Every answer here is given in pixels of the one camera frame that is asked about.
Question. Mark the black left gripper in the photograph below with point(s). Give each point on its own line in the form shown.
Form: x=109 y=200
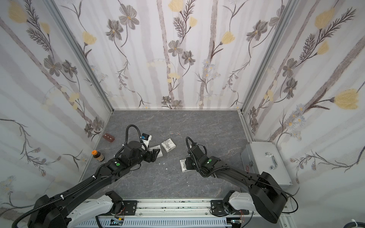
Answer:
x=151 y=155

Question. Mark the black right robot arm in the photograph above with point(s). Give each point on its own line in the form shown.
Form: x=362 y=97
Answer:
x=269 y=199

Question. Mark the brown bottle orange cap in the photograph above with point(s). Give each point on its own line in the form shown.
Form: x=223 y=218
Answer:
x=98 y=155

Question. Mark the white jewelry box lid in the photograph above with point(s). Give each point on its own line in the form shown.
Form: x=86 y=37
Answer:
x=183 y=166

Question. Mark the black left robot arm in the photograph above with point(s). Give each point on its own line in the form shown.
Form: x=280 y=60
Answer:
x=55 y=212

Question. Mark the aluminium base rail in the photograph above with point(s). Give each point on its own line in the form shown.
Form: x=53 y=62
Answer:
x=185 y=213

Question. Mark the silver metal case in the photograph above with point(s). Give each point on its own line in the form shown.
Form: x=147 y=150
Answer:
x=260 y=157

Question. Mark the small brown red box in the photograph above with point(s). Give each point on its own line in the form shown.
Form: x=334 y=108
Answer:
x=108 y=137

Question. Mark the white jewelry box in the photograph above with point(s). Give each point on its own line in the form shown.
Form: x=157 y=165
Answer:
x=168 y=145
x=156 y=150

